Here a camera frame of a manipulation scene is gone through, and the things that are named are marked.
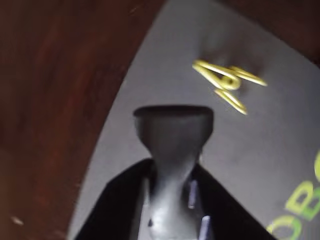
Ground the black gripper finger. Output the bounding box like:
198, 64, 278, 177
74, 158, 154, 240
187, 166, 276, 240

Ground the black plastic buckle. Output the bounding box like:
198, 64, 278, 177
133, 104, 215, 240

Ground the yellow wire clip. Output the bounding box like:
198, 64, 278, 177
192, 59, 268, 116

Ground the grey WOWROBO mat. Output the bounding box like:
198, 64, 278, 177
67, 0, 320, 240

